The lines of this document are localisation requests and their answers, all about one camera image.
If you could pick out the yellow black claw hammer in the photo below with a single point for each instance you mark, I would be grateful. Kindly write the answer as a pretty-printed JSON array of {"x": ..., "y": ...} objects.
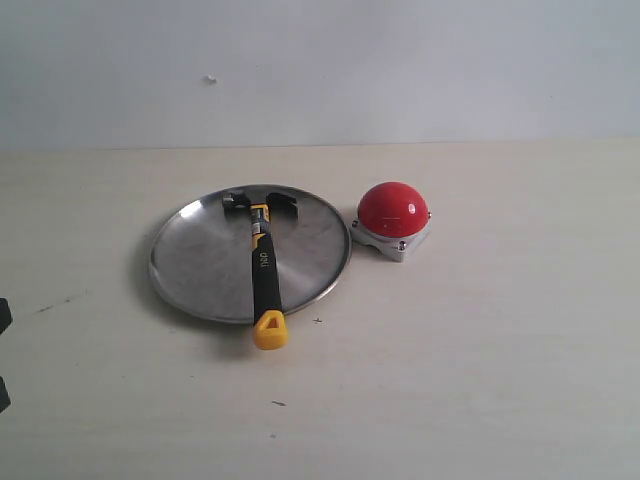
[{"x": 270, "y": 331}]

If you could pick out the red dome push button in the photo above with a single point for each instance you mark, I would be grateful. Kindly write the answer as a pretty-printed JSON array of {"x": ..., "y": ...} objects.
[{"x": 393, "y": 218}]

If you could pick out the round stainless steel plate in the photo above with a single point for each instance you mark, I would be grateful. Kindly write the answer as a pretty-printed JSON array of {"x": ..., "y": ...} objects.
[{"x": 200, "y": 260}]

